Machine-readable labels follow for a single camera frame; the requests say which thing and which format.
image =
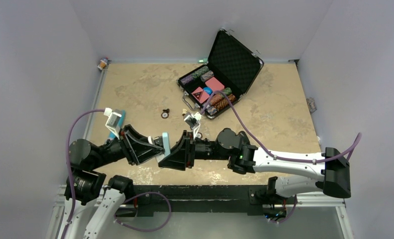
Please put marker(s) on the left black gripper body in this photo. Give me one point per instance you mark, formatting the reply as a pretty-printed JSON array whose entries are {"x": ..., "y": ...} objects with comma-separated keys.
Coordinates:
[{"x": 128, "y": 149}]

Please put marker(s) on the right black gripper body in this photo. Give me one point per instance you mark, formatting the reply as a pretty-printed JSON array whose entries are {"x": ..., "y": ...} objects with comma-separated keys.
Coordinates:
[{"x": 191, "y": 150}]

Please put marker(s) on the light blue stapler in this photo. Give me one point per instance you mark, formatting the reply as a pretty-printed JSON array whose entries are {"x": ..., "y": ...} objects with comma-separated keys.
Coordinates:
[{"x": 163, "y": 142}]

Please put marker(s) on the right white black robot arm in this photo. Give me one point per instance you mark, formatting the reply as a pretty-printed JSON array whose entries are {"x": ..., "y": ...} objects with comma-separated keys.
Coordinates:
[{"x": 327, "y": 172}]

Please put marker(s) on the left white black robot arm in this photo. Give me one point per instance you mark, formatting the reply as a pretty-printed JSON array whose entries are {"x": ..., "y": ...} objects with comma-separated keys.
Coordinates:
[{"x": 84, "y": 184}]

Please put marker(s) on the brown poker chip middle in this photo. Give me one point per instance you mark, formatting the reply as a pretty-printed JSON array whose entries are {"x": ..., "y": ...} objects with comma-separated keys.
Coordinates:
[{"x": 199, "y": 135}]

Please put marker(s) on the brown poker chip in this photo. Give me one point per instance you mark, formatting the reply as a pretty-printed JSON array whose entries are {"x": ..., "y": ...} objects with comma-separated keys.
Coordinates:
[
  {"x": 199, "y": 135},
  {"x": 164, "y": 115}
]

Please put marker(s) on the light blue marker tube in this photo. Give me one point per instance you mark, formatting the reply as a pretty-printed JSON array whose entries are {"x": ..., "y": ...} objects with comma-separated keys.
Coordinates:
[{"x": 115, "y": 124}]

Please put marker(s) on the brown poker chip left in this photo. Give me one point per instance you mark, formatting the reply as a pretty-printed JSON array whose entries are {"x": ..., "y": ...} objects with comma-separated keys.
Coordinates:
[{"x": 164, "y": 115}]

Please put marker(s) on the pink card deck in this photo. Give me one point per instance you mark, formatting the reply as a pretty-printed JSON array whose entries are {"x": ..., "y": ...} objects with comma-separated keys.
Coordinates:
[{"x": 214, "y": 85}]

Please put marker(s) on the small orange bottle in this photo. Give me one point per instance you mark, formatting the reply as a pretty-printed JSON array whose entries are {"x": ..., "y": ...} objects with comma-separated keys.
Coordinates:
[{"x": 104, "y": 62}]

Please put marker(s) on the black poker chip case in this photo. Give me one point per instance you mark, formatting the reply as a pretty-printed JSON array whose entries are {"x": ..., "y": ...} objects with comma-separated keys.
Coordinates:
[{"x": 230, "y": 62}]

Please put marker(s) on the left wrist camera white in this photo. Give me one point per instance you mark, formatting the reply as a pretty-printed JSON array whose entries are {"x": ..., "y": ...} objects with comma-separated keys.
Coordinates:
[{"x": 108, "y": 112}]

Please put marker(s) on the chip stack by wall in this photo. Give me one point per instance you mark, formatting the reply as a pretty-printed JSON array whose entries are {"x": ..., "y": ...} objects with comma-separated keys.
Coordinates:
[{"x": 311, "y": 105}]

